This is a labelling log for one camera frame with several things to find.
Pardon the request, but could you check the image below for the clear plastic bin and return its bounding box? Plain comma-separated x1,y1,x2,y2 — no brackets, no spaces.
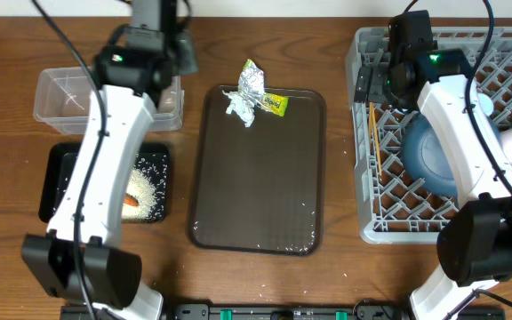
33,67,185,135

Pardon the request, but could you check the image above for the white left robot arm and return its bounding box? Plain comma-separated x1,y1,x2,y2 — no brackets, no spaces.
21,25,198,319

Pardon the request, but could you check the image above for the wooden chopstick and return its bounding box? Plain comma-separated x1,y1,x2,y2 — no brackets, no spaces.
369,102,379,153
369,102,382,178

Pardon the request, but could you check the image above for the dark blue plate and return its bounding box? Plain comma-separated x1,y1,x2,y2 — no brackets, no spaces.
400,113,504,199

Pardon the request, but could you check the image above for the silver foil wrapper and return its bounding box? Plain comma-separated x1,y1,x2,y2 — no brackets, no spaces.
222,59,265,128

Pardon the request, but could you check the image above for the pile of white rice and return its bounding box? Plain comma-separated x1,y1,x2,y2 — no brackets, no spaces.
122,153,170,223

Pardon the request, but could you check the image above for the brown serving tray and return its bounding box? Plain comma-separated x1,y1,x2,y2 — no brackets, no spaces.
188,85,326,257

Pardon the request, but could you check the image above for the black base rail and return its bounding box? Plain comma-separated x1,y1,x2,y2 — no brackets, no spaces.
60,304,507,320

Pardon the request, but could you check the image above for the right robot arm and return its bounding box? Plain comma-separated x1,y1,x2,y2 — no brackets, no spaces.
378,45,512,319

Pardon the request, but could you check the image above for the light blue cup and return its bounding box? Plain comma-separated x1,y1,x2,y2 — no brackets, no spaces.
478,92,494,116

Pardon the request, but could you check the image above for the orange carrot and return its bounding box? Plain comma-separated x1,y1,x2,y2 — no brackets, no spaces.
124,194,139,207

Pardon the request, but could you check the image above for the yellow snack packet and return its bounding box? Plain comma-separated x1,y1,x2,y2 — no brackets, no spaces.
260,92,289,117

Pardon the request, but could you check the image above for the black rectangular tray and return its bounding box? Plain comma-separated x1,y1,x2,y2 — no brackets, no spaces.
38,142,171,222

